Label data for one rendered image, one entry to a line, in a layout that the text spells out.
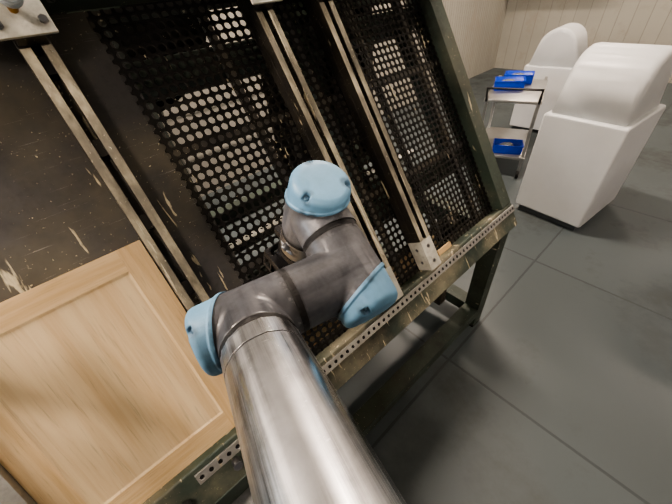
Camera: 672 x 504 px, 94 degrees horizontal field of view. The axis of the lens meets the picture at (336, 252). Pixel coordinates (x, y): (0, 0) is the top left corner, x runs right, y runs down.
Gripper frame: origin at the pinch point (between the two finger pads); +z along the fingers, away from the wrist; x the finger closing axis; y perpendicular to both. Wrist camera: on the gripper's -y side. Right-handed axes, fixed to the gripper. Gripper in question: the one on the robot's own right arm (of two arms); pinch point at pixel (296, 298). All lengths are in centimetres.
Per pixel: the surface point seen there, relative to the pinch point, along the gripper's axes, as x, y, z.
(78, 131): 16, 57, -4
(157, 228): 13.4, 35.5, 9.1
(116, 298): 28.8, 29.4, 19.2
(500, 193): -123, -8, 35
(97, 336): 36.2, 24.5, 22.1
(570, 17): -783, 165, 131
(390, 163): -63, 24, 15
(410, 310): -46, -20, 43
